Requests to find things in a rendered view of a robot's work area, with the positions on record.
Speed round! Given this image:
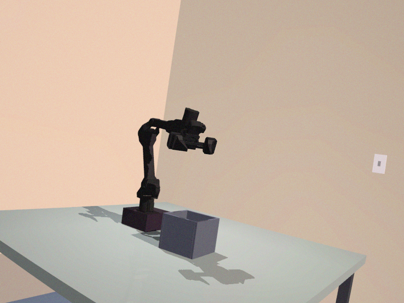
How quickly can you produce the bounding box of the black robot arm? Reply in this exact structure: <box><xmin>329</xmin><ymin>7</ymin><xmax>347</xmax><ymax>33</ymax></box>
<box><xmin>136</xmin><ymin>108</ymin><xmax>206</xmax><ymax>213</ymax></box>

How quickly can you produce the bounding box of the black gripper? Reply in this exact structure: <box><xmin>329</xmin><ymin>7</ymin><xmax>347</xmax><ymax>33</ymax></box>
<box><xmin>167</xmin><ymin>131</ymin><xmax>217</xmax><ymax>155</ymax></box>

